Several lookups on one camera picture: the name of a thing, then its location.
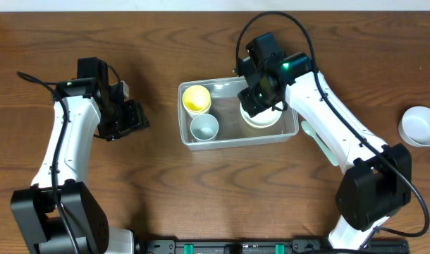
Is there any yellow plastic cup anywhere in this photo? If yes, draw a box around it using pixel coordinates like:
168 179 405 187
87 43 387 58
182 85 211 119

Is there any mint green plastic spoon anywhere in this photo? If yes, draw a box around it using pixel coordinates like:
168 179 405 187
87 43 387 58
301 121 339 167

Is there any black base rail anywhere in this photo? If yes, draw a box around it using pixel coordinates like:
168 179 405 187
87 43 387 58
134 237 410 254

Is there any grey plastic cup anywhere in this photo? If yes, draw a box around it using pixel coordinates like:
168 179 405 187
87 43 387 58
190 114 219 142

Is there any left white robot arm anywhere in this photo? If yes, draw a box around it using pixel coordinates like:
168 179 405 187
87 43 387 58
11 73 149 253

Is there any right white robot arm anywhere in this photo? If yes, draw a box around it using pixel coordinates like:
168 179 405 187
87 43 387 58
235 52 413 250

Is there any grey plastic bowl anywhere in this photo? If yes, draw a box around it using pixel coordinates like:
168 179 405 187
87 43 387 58
398 106 430 147

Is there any clear plastic storage box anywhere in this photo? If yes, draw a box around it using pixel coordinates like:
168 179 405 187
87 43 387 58
178 77 299 151

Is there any white plastic bowl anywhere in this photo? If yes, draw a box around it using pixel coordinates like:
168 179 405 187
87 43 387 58
240 102 283 128

